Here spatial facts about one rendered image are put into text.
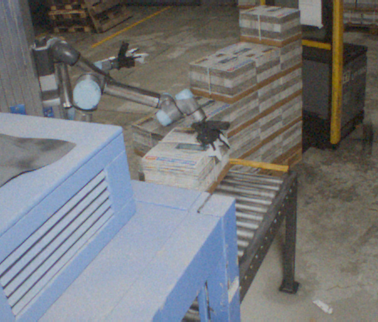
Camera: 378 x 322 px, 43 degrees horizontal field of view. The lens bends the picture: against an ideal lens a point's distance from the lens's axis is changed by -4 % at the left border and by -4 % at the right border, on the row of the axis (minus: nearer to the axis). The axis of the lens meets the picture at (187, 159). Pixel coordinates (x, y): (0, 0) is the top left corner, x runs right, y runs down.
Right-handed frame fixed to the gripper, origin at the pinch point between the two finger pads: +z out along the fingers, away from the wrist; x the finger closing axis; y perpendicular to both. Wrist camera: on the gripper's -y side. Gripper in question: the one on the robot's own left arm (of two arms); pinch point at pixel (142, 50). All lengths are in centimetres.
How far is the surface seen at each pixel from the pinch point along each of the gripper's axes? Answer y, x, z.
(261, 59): 15, 31, 75
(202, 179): 15, 114, -38
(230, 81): 20, 38, 42
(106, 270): -59, 201, -125
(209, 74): 19.8, 20.4, 37.6
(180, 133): 10, 83, -28
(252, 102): 43, 36, 64
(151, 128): 37, 32, -16
